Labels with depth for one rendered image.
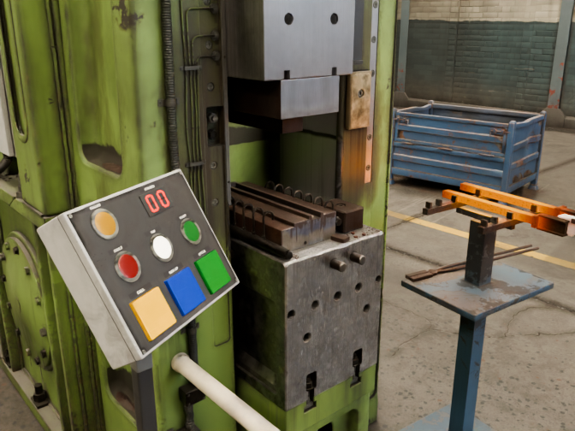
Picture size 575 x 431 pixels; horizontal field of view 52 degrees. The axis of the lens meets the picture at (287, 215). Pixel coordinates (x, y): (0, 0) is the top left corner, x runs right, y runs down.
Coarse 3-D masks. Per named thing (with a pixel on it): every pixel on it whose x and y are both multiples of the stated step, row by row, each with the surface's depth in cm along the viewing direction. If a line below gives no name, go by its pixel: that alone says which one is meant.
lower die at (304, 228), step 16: (240, 192) 182; (272, 192) 183; (240, 208) 172; (272, 208) 169; (288, 208) 166; (320, 208) 168; (240, 224) 168; (256, 224) 162; (272, 224) 159; (288, 224) 158; (304, 224) 159; (320, 224) 163; (272, 240) 158; (288, 240) 157; (304, 240) 160; (320, 240) 165
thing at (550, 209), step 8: (464, 184) 203; (472, 184) 203; (472, 192) 201; (488, 192) 196; (496, 192) 193; (504, 192) 193; (504, 200) 191; (512, 200) 189; (520, 200) 186; (528, 200) 185; (528, 208) 184; (544, 208) 180; (552, 208) 178; (560, 208) 176
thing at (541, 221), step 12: (444, 192) 196; (456, 192) 193; (468, 204) 188; (480, 204) 184; (492, 204) 181; (516, 216) 174; (528, 216) 171; (540, 216) 169; (552, 216) 167; (540, 228) 169; (552, 228) 166; (564, 228) 163
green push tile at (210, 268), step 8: (208, 256) 122; (216, 256) 124; (200, 264) 119; (208, 264) 121; (216, 264) 123; (200, 272) 119; (208, 272) 120; (216, 272) 122; (224, 272) 124; (208, 280) 119; (216, 280) 121; (224, 280) 123; (208, 288) 119; (216, 288) 120
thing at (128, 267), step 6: (120, 258) 103; (126, 258) 104; (132, 258) 106; (120, 264) 103; (126, 264) 104; (132, 264) 105; (120, 270) 102; (126, 270) 103; (132, 270) 104; (138, 270) 106; (126, 276) 103; (132, 276) 104
